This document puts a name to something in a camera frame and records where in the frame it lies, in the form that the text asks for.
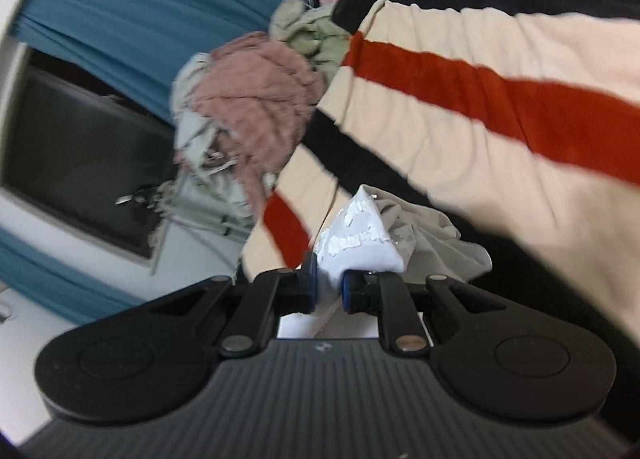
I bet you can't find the dark window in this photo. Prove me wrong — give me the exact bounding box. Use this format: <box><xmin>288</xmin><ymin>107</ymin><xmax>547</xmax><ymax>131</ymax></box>
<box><xmin>1</xmin><ymin>50</ymin><xmax>176</xmax><ymax>260</ymax></box>

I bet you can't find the striped bed blanket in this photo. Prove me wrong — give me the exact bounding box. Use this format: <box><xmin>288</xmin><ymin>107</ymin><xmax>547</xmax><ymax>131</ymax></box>
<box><xmin>241</xmin><ymin>0</ymin><xmax>639</xmax><ymax>337</ymax></box>

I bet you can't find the green clothes pile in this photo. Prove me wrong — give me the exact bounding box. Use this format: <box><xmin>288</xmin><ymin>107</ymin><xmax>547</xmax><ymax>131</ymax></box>
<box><xmin>268</xmin><ymin>0</ymin><xmax>350</xmax><ymax>84</ymax></box>

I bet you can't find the pink fluffy blanket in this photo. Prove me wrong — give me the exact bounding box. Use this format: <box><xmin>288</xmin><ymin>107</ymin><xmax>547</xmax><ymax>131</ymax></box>
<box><xmin>192</xmin><ymin>32</ymin><xmax>326</xmax><ymax>218</ymax></box>

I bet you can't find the left blue curtain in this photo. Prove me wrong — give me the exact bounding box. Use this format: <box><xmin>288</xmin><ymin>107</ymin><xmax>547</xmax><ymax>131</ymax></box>
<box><xmin>0</xmin><ymin>229</ymin><xmax>143</xmax><ymax>325</ymax></box>

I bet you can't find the grey white clothes pile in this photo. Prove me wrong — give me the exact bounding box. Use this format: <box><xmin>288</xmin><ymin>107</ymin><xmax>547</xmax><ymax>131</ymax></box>
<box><xmin>169</xmin><ymin>52</ymin><xmax>255</xmax><ymax>224</ymax></box>

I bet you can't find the white polo shirt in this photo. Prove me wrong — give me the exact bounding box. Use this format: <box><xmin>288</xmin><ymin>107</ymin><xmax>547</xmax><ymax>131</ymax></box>
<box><xmin>278</xmin><ymin>185</ymin><xmax>492</xmax><ymax>339</ymax></box>

